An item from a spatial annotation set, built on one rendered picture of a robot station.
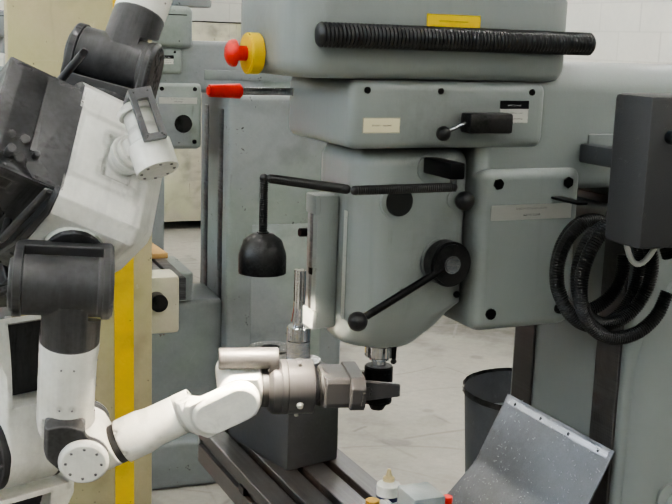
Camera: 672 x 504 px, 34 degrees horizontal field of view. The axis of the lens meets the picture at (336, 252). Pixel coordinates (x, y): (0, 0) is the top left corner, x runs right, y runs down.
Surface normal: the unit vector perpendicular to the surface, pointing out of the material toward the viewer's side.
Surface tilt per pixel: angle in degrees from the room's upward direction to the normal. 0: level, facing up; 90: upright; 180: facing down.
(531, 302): 90
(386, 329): 118
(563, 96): 90
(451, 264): 90
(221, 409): 102
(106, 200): 58
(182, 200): 90
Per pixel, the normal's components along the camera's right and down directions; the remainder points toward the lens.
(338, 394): 0.17, 0.19
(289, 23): -0.61, 0.13
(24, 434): 0.68, 0.00
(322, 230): 0.42, 0.18
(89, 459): 0.18, 0.43
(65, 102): 0.60, -0.39
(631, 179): -0.91, 0.05
